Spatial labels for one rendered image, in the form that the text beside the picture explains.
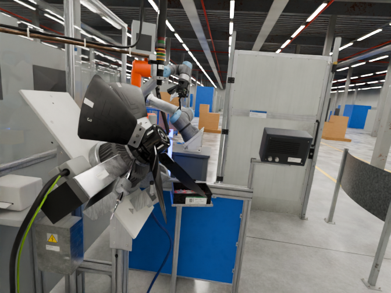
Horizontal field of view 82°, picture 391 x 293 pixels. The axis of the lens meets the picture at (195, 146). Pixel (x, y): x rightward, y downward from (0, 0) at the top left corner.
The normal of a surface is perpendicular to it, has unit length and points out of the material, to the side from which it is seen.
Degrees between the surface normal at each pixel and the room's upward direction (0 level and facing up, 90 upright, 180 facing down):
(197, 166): 90
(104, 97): 74
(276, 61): 91
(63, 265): 90
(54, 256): 90
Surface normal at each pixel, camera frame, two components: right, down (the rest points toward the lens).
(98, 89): 0.87, -0.15
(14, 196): -0.10, 0.19
